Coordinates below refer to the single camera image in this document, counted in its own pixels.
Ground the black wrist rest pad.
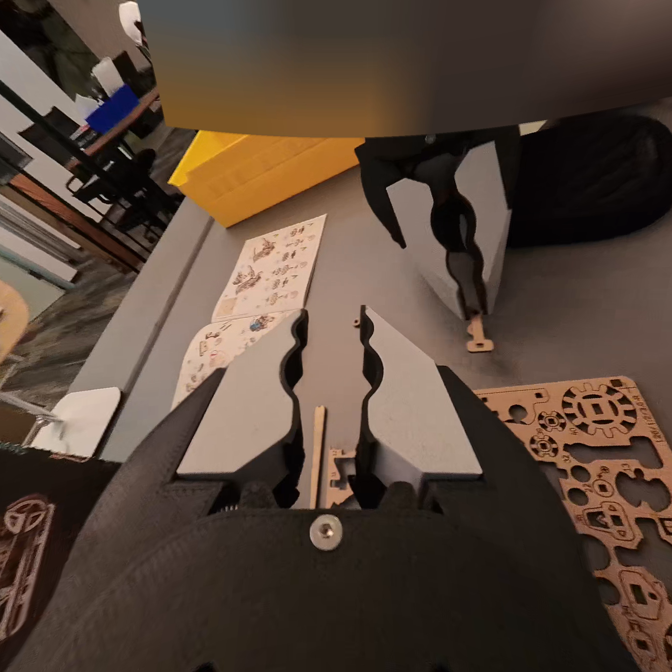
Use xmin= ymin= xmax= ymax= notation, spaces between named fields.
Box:
xmin=506 ymin=113 xmax=672 ymax=249

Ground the wooden key-shaped part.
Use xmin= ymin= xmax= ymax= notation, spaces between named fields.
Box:
xmin=466 ymin=311 xmax=495 ymax=354

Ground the black office chair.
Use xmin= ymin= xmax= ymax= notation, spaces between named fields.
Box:
xmin=65 ymin=148 xmax=183 ymax=239

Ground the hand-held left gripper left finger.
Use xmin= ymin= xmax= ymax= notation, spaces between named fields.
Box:
xmin=176 ymin=309 xmax=309 ymax=507

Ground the dark model kit box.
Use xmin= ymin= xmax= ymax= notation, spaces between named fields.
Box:
xmin=0 ymin=446 xmax=123 ymax=649

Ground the wooden-top desk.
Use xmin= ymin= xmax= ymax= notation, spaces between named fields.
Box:
xmin=63 ymin=86 xmax=161 ymax=161

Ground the round wooden table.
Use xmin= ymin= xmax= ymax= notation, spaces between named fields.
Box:
xmin=0 ymin=280 xmax=30 ymax=364

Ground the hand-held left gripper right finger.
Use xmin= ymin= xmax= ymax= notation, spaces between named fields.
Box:
xmin=359 ymin=304 xmax=484 ymax=507

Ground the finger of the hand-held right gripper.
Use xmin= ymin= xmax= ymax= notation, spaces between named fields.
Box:
xmin=453 ymin=139 xmax=513 ymax=317
xmin=385 ymin=176 xmax=469 ymax=321

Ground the pointed wooden stick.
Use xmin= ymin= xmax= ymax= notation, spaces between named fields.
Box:
xmin=309 ymin=405 xmax=327 ymax=509

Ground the blue storage bin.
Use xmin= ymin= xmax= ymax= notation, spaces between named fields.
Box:
xmin=85 ymin=84 xmax=141 ymax=133

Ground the laser-cut wooden parts sheet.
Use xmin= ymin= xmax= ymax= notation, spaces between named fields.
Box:
xmin=327 ymin=375 xmax=672 ymax=672

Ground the yellow plastic bin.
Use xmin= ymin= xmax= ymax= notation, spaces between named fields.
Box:
xmin=168 ymin=130 xmax=365 ymax=228

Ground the illustrated instruction booklet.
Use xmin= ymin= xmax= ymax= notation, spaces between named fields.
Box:
xmin=170 ymin=212 xmax=328 ymax=413

